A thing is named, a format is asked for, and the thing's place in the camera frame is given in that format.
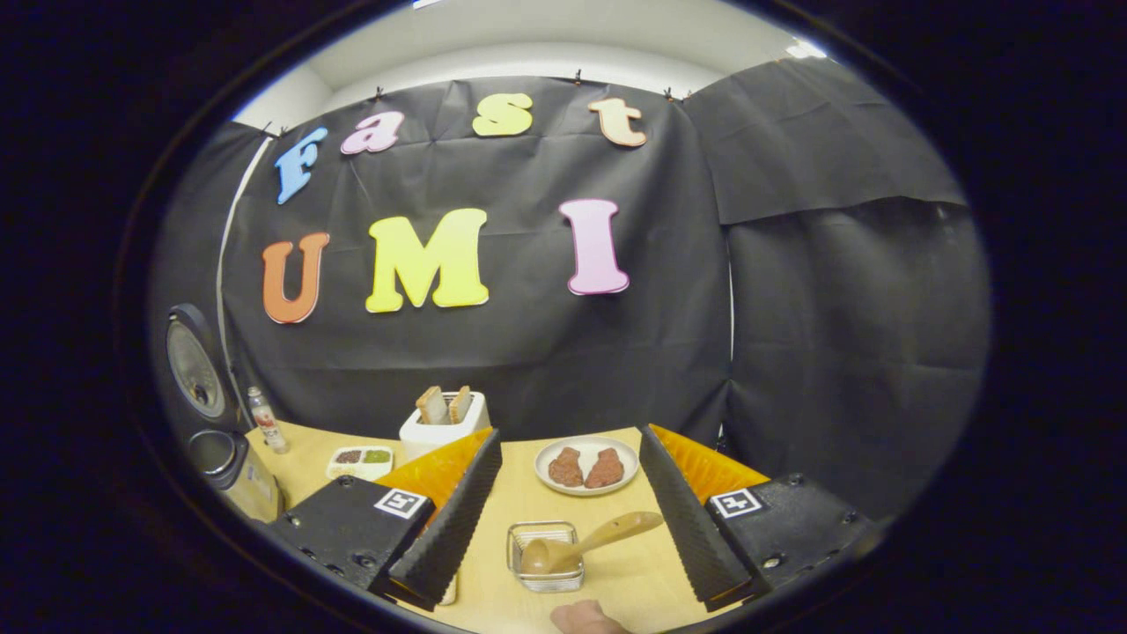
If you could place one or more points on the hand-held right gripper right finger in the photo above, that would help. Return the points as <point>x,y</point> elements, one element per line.
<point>696,528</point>

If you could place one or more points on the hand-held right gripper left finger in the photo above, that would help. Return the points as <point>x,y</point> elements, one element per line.
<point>445,537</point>

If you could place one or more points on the wooden spoon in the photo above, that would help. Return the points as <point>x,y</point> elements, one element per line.
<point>607,534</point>

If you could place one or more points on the dark grey rice cooker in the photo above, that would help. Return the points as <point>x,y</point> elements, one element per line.
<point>198,370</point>

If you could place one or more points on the white toaster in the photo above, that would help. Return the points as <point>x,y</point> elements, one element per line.
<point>431,436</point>

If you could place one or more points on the brown meat piece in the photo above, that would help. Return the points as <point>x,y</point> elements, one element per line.
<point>606,468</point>
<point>566,468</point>

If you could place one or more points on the white divided bean dish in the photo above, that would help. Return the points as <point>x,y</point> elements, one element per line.
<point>359,461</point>

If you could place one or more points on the toasted bread slice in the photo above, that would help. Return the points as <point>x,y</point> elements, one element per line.
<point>432,405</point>
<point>460,403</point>

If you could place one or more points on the white round plate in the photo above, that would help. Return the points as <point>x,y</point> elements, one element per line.
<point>587,443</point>

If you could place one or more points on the small clear plastic bottle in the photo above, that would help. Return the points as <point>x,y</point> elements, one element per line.
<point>267,423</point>

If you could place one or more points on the black backdrop cloth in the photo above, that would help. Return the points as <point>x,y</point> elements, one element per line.
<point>836,352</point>

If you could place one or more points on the ceiling light panel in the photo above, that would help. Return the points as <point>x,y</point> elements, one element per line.
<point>807,49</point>

